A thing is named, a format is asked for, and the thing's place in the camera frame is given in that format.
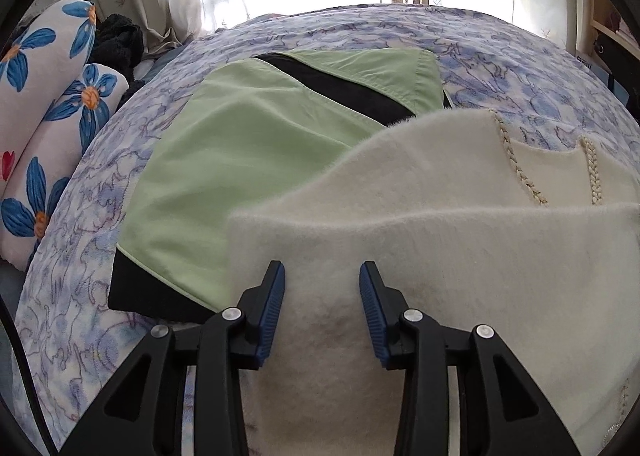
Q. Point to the black bag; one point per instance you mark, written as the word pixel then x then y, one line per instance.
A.
pixel 615 56

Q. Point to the blue floral white pillow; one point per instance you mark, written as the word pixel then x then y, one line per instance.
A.
pixel 65 146
pixel 40 51

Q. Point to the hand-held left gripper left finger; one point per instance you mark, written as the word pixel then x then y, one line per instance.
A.
pixel 272 311

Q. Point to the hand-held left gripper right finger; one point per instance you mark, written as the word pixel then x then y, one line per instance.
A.
pixel 372 316

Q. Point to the white cardboard box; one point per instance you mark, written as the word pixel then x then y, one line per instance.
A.
pixel 585 67

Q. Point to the dark cloth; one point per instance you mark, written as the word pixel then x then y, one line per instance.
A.
pixel 120 43

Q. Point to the white knit cardigan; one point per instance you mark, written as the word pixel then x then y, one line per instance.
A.
pixel 450 261

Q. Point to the green and black garment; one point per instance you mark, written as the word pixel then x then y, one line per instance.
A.
pixel 225 161

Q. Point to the cat print blanket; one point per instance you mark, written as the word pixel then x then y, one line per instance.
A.
pixel 350 31

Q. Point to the wooden shelf unit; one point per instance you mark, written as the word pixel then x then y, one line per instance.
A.
pixel 602 25

